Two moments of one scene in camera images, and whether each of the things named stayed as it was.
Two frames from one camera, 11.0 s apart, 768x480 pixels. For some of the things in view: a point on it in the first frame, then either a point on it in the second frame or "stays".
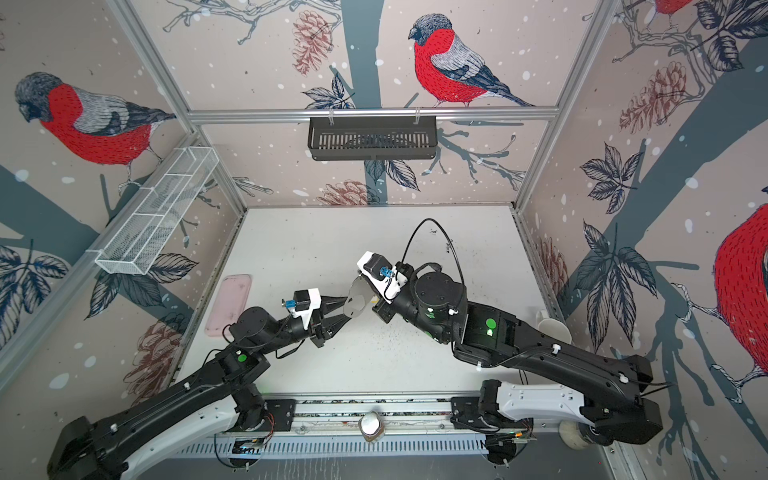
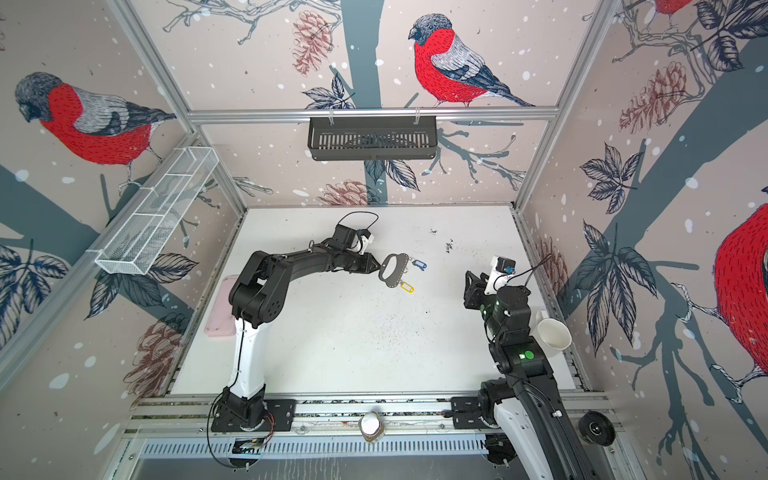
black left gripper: (323, 328) to (366, 266)
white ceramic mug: (552, 326) stays
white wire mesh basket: (136, 241) stays
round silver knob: (371, 426) stays
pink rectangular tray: (232, 299) stays
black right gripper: (386, 311) to (475, 293)
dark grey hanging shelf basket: (369, 139) stays
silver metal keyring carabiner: (359, 294) to (392, 268)
